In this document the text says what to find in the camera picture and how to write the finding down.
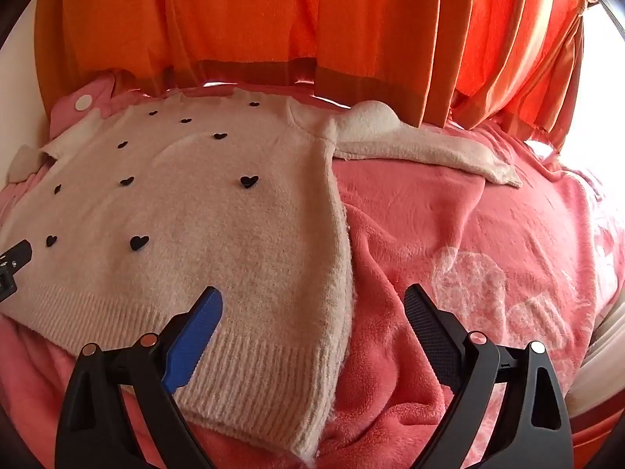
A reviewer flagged pink printed fleece blanket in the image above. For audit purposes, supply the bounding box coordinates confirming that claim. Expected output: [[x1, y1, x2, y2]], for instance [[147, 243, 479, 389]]
[[0, 83, 625, 469]]

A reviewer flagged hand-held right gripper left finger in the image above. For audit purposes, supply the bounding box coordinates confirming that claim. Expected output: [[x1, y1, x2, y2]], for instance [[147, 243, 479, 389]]
[[55, 286, 224, 469]]

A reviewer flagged beige towel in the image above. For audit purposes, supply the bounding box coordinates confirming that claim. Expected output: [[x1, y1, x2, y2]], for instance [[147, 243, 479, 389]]
[[0, 87, 523, 465]]

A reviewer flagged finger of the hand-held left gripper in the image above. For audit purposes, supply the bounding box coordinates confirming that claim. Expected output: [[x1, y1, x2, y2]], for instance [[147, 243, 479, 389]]
[[0, 239, 33, 304]]

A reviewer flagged pink pouch with white button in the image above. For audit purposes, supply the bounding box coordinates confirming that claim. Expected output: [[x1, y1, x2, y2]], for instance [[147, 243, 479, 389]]
[[49, 75, 118, 138]]

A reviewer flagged white mattress edge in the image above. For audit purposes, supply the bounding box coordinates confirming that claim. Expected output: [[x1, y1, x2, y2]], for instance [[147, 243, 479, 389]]
[[566, 298, 625, 416]]

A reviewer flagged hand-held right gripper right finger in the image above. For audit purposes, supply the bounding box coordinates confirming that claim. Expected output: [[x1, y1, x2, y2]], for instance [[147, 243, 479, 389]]
[[403, 283, 574, 469]]

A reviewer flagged orange curtain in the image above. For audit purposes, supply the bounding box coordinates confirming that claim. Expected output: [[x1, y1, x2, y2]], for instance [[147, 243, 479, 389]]
[[34, 0, 594, 152]]

